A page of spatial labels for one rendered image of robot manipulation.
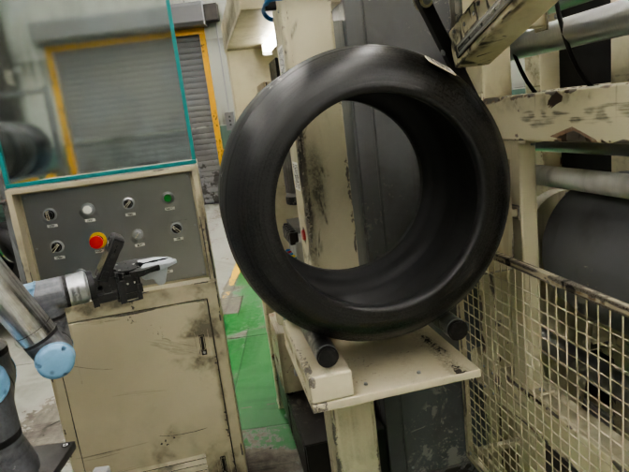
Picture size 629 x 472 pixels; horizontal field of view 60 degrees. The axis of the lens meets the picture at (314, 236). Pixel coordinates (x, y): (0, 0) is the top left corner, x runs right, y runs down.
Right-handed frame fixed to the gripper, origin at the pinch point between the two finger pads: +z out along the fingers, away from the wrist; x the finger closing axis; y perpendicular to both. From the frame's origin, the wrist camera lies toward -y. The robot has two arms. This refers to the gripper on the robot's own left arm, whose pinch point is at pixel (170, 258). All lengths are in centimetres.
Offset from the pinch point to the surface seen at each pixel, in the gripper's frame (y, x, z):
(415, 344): 21, 37, 47
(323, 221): -5.2, 11.3, 37.6
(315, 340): 8.9, 41.3, 18.5
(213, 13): -105, -828, 295
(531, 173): -13, 31, 90
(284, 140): -33, 41, 15
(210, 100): 37, -846, 277
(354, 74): -43, 43, 29
